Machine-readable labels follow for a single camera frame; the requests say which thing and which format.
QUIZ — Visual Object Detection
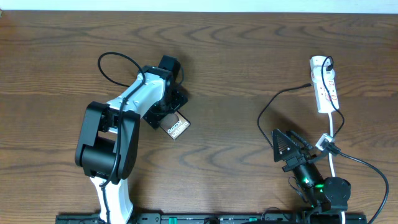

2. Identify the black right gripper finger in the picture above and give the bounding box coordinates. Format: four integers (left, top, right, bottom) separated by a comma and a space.
272, 129, 301, 162
287, 130, 313, 150

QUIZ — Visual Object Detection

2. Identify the black Galaxy smartphone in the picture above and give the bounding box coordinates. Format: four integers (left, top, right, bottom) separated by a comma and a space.
160, 111, 190, 140

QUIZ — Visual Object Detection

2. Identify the black USB charging cable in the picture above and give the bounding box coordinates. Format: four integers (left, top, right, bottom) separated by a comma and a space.
257, 55, 345, 149

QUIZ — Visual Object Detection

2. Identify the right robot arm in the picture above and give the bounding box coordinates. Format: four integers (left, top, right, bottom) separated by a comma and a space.
272, 129, 351, 223

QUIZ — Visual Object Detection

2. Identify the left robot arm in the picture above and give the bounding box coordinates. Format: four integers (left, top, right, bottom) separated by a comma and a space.
65, 55, 187, 223

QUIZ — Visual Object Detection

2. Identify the white power strip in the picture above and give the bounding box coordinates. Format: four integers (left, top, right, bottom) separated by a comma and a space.
310, 55, 339, 114

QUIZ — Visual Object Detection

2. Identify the black right camera cable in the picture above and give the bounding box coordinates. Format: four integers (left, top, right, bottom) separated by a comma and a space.
325, 142, 390, 224

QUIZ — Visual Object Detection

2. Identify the white power strip cord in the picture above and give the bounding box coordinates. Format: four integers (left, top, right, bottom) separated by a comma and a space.
328, 112, 346, 224

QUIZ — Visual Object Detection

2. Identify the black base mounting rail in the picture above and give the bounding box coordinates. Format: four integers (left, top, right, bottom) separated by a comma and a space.
55, 211, 367, 224

